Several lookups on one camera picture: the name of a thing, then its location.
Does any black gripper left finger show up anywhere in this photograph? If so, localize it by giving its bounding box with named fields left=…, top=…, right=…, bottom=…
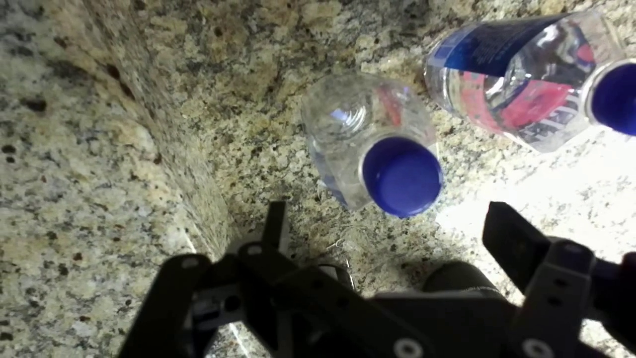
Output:
left=117, top=198, right=433, bottom=358

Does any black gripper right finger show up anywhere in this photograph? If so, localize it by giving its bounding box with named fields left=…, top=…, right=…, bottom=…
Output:
left=481, top=198, right=636, bottom=358

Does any blue capped water bottle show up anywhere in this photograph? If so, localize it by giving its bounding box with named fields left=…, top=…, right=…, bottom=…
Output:
left=421, top=7, right=636, bottom=155
left=298, top=71, right=447, bottom=220

